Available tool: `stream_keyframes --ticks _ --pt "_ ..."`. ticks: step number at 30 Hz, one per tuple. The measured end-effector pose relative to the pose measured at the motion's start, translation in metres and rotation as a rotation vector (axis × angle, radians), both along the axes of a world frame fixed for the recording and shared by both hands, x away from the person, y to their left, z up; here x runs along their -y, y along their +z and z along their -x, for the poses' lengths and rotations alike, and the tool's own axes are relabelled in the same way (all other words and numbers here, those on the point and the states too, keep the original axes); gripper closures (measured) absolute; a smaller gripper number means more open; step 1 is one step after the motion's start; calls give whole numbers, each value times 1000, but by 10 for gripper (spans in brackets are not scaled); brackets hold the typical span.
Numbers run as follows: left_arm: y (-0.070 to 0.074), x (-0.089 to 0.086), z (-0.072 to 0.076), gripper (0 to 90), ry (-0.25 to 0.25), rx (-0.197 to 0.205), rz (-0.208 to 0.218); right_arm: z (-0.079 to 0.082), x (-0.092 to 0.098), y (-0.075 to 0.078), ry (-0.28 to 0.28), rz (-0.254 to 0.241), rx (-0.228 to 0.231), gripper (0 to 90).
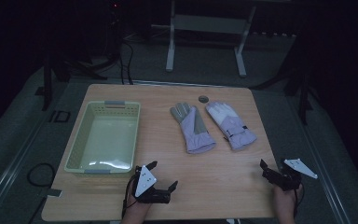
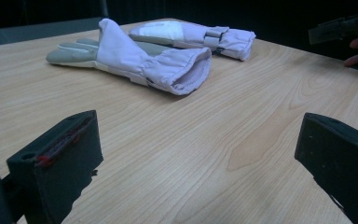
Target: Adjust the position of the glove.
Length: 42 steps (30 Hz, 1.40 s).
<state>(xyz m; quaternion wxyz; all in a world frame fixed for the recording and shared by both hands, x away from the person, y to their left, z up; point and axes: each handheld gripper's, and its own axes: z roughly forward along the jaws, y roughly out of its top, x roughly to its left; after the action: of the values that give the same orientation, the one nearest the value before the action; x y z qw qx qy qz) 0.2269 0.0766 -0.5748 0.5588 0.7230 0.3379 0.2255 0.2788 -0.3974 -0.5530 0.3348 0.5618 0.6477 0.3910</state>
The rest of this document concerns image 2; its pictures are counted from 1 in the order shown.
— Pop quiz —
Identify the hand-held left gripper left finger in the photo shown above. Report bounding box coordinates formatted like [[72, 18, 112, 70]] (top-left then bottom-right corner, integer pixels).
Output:
[[7, 110, 104, 224]]

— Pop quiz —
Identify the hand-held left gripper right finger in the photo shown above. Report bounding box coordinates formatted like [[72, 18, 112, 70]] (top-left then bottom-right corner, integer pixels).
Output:
[[294, 112, 358, 224]]

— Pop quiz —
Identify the white and grey glove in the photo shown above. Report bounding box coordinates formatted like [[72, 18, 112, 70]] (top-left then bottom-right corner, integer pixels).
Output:
[[45, 18, 213, 96], [128, 20, 257, 62]]

